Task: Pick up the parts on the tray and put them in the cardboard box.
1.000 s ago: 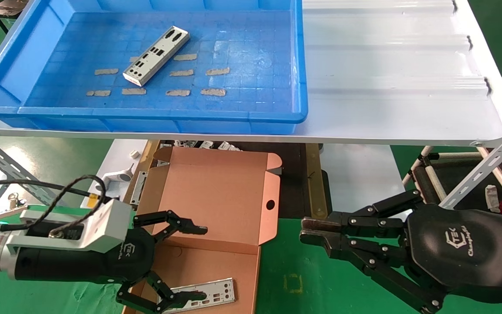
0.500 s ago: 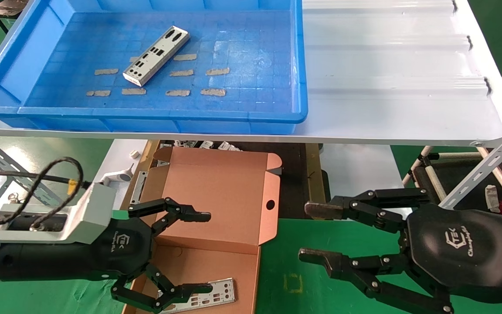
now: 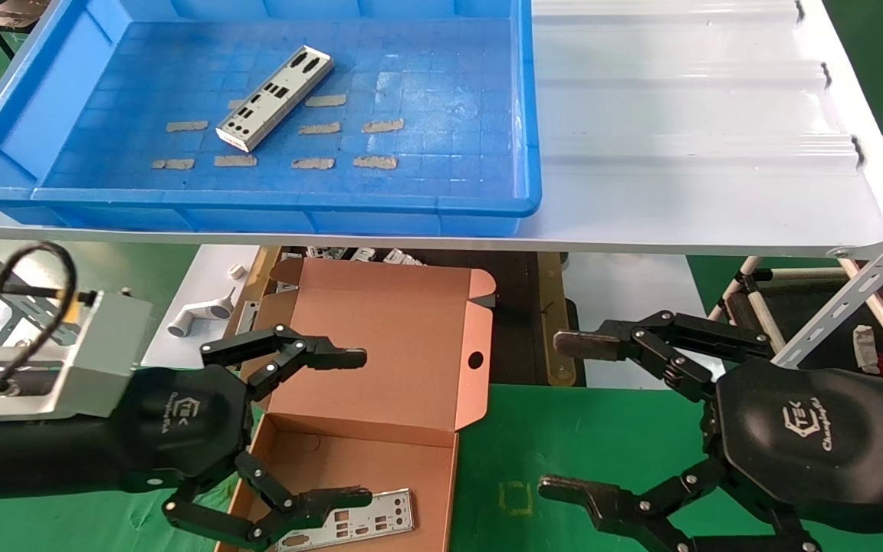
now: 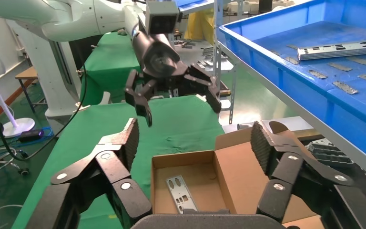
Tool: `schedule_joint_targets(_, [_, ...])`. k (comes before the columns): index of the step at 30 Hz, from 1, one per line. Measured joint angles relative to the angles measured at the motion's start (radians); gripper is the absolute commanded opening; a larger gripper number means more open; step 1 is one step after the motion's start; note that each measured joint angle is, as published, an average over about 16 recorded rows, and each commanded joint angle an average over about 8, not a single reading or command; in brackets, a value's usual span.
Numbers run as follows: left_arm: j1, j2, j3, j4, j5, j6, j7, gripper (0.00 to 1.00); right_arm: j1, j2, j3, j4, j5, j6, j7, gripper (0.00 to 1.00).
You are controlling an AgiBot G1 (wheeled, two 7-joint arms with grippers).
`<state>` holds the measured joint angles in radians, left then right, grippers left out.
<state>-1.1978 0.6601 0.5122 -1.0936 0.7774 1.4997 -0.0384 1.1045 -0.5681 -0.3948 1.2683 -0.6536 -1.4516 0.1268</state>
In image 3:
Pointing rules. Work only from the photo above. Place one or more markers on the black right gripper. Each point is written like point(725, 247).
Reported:
point(802, 441)

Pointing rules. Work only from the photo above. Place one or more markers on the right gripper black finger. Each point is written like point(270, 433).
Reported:
point(591, 343)

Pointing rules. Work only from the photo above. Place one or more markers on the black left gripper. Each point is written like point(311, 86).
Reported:
point(181, 425)

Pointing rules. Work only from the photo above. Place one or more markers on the silver perforated metal plate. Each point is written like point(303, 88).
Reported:
point(277, 96)
point(380, 521)

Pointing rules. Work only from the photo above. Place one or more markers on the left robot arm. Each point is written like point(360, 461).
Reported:
point(27, 460)

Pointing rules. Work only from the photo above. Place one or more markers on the open brown cardboard box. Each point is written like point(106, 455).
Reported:
point(380, 330)

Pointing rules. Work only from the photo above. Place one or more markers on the large blue plastic tray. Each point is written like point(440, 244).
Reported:
point(449, 77)

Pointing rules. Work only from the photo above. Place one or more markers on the brass coloured strip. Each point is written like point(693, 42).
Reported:
point(556, 307)
point(264, 268)

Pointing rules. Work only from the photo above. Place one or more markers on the black mat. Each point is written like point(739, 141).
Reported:
point(514, 337)

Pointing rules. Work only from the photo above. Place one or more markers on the white pipe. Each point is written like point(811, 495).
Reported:
point(729, 291)
point(762, 310)

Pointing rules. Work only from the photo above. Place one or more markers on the white pipe fitting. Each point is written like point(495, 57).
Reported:
point(196, 316)

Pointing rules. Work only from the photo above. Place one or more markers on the loose silver metal part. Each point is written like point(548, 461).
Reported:
point(405, 259)
point(326, 253)
point(363, 254)

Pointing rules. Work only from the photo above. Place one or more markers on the small white cylinder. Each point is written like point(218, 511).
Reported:
point(237, 271)

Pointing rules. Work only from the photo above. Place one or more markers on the white metal shelf board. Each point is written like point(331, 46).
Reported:
point(679, 153)

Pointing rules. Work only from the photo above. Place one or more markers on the cream horizontal rod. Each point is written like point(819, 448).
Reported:
point(809, 273)

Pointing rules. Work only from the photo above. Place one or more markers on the small white packet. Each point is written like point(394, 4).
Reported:
point(867, 345)

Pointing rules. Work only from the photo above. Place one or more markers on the small brown table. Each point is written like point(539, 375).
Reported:
point(12, 11)

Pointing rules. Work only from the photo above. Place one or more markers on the small grey metal bracket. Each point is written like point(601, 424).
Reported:
point(248, 316)

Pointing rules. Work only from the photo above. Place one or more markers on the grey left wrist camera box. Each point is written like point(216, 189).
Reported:
point(66, 360)

